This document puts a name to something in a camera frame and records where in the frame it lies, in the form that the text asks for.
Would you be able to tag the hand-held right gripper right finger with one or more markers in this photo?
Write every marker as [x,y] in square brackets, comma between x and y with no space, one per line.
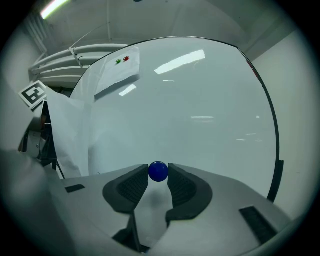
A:
[212,220]

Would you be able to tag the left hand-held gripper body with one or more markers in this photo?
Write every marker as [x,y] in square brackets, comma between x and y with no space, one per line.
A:
[33,120]

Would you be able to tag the dark blue round magnet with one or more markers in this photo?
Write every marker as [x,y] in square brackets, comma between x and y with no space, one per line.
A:
[158,171]

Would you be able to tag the green round magnet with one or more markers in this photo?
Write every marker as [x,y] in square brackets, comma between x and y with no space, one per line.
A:
[118,60]

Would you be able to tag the dark red tape strip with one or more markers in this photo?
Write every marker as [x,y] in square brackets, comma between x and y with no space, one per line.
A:
[252,67]

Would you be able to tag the white whiteboard with black frame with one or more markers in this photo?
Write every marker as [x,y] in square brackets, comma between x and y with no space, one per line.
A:
[187,112]

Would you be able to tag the white ceiling pipe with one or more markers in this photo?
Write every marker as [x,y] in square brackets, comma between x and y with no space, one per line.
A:
[62,61]
[100,47]
[62,72]

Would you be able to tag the fluorescent ceiling light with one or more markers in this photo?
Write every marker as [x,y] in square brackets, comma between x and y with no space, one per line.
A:
[53,8]

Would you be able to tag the red round magnet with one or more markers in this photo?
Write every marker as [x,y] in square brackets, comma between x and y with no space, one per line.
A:
[126,58]

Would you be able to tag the small white paper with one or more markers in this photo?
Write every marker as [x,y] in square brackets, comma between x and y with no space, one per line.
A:
[70,130]

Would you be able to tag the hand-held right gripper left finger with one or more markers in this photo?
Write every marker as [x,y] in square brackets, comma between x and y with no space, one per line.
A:
[100,207]

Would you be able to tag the large white paper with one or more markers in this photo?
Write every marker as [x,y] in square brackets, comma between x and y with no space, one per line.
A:
[117,75]

